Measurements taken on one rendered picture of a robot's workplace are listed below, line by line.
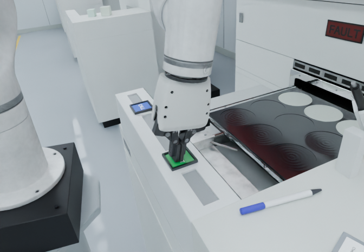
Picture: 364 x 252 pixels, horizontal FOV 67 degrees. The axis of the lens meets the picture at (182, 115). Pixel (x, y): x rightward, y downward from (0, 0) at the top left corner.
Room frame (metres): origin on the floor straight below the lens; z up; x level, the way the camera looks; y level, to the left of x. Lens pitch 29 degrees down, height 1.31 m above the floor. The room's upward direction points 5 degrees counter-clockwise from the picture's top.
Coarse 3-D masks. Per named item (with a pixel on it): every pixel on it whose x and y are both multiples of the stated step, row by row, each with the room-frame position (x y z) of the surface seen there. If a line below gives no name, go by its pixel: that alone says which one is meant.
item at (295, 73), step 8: (296, 72) 0.90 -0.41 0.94; (304, 72) 0.88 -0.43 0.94; (296, 80) 0.91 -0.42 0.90; (304, 80) 0.86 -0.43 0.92; (312, 80) 0.83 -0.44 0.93; (320, 80) 0.80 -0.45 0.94; (328, 88) 0.77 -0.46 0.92; (336, 88) 0.75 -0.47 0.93; (344, 88) 0.73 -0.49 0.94; (344, 96) 0.72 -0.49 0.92; (352, 96) 0.70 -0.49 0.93
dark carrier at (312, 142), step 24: (264, 96) 0.80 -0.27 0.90; (312, 96) 0.77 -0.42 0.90; (216, 120) 0.68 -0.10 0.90; (240, 120) 0.67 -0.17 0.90; (264, 120) 0.66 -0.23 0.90; (288, 120) 0.65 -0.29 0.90; (312, 120) 0.63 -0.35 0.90; (264, 144) 0.55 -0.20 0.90; (288, 144) 0.54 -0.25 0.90; (312, 144) 0.53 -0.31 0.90; (336, 144) 0.52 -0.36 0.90; (288, 168) 0.45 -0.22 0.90; (312, 168) 0.45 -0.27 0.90
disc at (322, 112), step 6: (306, 108) 0.70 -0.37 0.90; (312, 108) 0.70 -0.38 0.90; (318, 108) 0.70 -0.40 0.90; (324, 108) 0.69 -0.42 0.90; (330, 108) 0.69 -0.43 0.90; (306, 114) 0.67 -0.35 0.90; (312, 114) 0.67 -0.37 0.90; (318, 114) 0.66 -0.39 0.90; (324, 114) 0.66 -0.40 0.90; (330, 114) 0.66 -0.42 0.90; (336, 114) 0.66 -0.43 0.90; (342, 114) 0.65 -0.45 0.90; (324, 120) 0.63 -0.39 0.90; (330, 120) 0.63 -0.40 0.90; (336, 120) 0.62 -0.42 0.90
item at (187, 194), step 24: (120, 96) 0.77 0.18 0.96; (144, 96) 0.76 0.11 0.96; (120, 120) 0.79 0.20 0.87; (144, 120) 0.61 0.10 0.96; (144, 144) 0.51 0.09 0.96; (168, 144) 0.50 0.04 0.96; (192, 144) 0.49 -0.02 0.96; (144, 168) 0.55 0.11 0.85; (168, 168) 0.42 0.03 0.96; (192, 168) 0.41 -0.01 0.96; (168, 192) 0.38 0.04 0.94; (192, 192) 0.35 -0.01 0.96; (216, 192) 0.34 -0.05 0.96; (168, 216) 0.40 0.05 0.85; (192, 216) 0.30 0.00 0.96; (192, 240) 0.29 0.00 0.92
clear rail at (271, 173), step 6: (210, 120) 0.68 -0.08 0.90; (216, 126) 0.65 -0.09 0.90; (228, 132) 0.61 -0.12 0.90; (228, 138) 0.59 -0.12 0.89; (234, 138) 0.58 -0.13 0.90; (240, 144) 0.55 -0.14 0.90; (246, 150) 0.53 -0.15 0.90; (252, 156) 0.50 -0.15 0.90; (258, 162) 0.48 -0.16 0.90; (264, 168) 0.46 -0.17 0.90; (270, 168) 0.46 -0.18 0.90; (270, 174) 0.44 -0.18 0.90; (276, 174) 0.44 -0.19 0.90; (276, 180) 0.42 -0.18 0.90; (282, 180) 0.42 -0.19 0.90
